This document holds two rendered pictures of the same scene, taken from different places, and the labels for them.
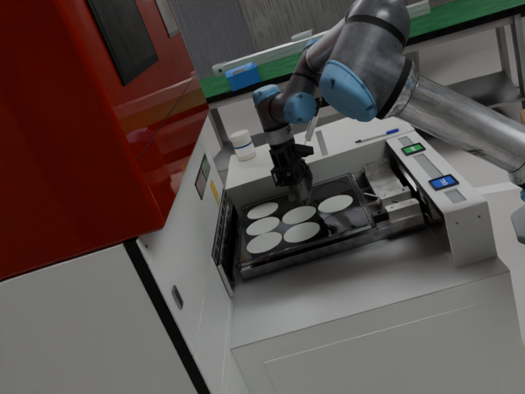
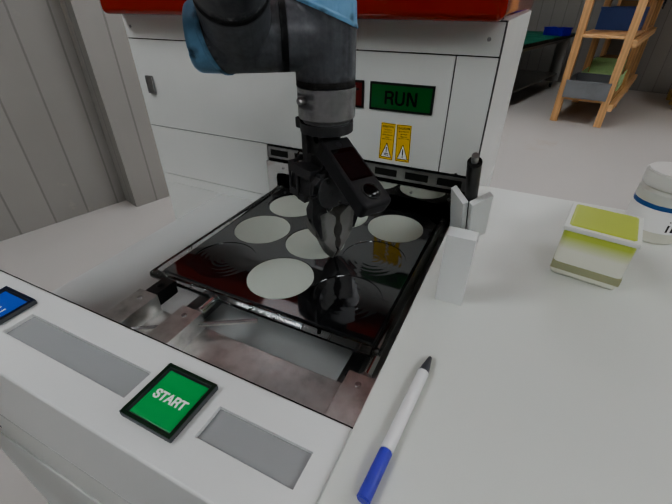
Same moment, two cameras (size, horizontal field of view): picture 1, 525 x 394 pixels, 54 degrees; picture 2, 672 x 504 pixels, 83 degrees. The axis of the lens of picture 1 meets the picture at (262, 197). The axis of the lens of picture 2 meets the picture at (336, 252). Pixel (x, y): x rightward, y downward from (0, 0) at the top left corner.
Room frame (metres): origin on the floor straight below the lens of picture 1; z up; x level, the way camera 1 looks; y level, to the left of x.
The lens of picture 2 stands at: (1.54, -0.59, 1.25)
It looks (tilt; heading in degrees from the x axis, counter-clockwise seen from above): 34 degrees down; 108
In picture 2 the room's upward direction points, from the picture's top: straight up
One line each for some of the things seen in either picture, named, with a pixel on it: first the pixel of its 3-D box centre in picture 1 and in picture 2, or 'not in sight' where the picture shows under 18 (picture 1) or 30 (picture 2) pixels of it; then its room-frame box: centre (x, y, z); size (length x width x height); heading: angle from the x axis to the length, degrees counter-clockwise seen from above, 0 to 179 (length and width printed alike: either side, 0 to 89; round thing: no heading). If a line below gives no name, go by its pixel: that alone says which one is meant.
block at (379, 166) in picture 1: (376, 166); (348, 411); (1.48, -0.37, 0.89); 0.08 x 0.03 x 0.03; 83
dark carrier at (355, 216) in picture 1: (298, 215); (314, 243); (1.33, -0.08, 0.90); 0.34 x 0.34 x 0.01; 83
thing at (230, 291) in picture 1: (230, 240); (355, 195); (1.35, 0.13, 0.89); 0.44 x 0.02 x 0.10; 173
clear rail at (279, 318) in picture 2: (360, 197); (251, 308); (1.31, -0.26, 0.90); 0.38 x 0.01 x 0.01; 173
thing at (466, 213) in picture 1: (432, 188); (99, 397); (1.22, -0.43, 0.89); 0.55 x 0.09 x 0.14; 173
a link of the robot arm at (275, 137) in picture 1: (280, 134); (324, 104); (1.36, -0.10, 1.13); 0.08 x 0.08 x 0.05
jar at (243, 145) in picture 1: (243, 145); (663, 203); (1.82, 0.00, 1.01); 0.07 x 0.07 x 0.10
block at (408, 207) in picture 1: (402, 209); (127, 316); (1.16, -0.32, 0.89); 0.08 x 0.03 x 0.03; 83
